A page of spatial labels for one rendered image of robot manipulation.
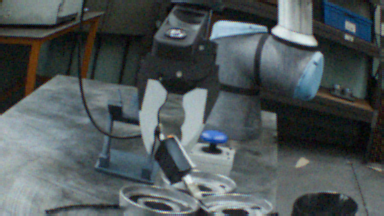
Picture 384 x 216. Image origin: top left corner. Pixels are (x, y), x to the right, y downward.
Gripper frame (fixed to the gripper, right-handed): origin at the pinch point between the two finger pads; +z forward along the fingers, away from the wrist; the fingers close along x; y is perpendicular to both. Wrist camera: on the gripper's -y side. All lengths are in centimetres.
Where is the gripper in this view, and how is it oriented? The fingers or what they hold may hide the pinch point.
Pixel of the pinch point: (165, 148)
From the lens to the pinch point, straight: 86.9
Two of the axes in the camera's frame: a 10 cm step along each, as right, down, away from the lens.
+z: -1.9, 9.8, 0.8
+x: -9.8, -1.9, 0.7
